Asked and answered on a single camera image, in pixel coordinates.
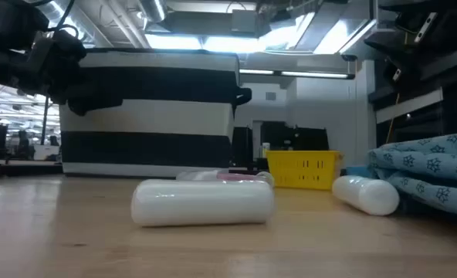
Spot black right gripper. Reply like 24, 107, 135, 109
363, 0, 457, 84

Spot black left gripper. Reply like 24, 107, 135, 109
0, 29, 124, 117

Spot blue star-patterned cloth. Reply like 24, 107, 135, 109
346, 132, 457, 219

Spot small white plastic bottle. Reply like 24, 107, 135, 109
331, 175, 401, 216

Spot large white plastic bottle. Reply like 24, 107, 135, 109
130, 178, 276, 228

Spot pink bottle with white caps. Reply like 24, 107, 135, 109
176, 169, 276, 188

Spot black white striped fabric basket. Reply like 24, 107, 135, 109
58, 48, 252, 179

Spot yellow plastic basket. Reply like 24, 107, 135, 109
266, 150, 344, 191

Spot black wide monitor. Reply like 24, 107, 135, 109
260, 121, 330, 152

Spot grey ceiling box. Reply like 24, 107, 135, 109
231, 9, 259, 34

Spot black computer tower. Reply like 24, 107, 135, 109
232, 126, 255, 169

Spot dark shelving with white rail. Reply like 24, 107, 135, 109
369, 49, 457, 147

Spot yellow hanging cable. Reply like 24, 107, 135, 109
385, 92, 401, 144

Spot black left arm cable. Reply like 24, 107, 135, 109
42, 0, 81, 39

